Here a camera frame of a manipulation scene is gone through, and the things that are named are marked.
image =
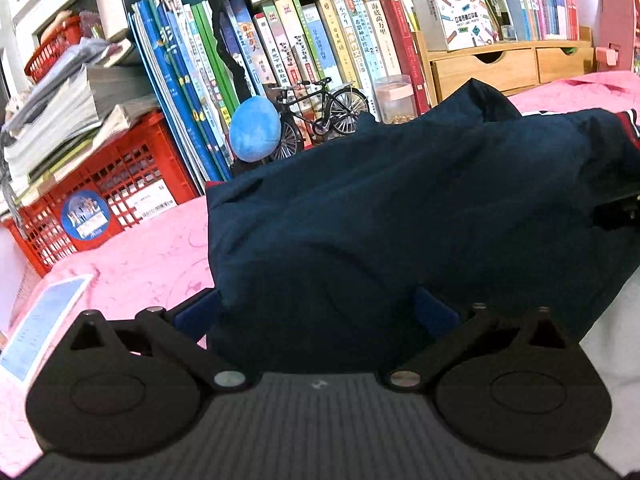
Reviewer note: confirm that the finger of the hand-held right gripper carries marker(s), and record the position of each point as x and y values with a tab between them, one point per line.
622	212

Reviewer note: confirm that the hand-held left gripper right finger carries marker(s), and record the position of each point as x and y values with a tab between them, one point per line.
435	312

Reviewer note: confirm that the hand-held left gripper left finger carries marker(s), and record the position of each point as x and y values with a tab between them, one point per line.
197	315

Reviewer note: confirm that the navy and white jacket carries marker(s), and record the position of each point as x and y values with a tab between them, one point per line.
375	220

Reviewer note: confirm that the pink rabbit print towel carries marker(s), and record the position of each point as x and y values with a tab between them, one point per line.
150	255

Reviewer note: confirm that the light blue notebook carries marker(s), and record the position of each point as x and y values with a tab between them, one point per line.
45	315

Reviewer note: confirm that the red plastic crate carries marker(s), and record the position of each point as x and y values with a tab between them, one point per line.
130	170

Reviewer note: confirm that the wooden drawer organizer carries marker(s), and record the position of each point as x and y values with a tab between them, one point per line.
500	70

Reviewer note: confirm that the white paper bag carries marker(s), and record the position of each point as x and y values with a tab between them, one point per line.
15	270

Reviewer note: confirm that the pink triangular house model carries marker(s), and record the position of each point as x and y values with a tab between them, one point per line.
617	20

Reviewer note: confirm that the blue plush ball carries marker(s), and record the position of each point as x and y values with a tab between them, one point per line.
255	130

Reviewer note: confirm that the row of tall blue workbooks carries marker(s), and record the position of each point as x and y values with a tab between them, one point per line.
185	100

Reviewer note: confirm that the clear jar with pink lid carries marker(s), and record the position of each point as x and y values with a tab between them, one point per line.
395	100

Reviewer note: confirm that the black model bicycle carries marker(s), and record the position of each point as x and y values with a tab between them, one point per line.
345	107

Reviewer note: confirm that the stack of paper workbooks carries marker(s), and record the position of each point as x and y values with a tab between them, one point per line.
65	105

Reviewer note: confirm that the white patterned cardboard box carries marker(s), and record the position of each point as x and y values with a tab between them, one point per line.
455	22

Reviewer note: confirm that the row of paperback books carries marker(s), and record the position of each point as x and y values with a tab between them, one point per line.
350	35

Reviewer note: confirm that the small red basket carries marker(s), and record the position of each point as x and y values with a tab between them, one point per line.
50	55

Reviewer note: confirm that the white framed window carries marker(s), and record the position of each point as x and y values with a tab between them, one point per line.
30	5

